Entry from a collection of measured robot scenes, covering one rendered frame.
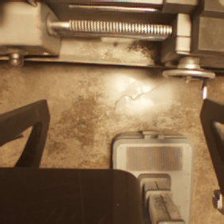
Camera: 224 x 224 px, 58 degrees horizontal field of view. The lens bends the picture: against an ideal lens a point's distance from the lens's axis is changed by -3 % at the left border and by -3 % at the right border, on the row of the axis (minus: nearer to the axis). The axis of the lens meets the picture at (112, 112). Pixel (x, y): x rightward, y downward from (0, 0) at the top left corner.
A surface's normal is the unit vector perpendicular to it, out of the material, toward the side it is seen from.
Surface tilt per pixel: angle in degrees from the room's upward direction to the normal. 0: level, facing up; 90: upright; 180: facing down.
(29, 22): 32
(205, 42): 0
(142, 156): 0
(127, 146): 0
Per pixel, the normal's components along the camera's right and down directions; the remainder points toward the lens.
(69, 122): -0.03, 0.09
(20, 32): -0.06, 0.60
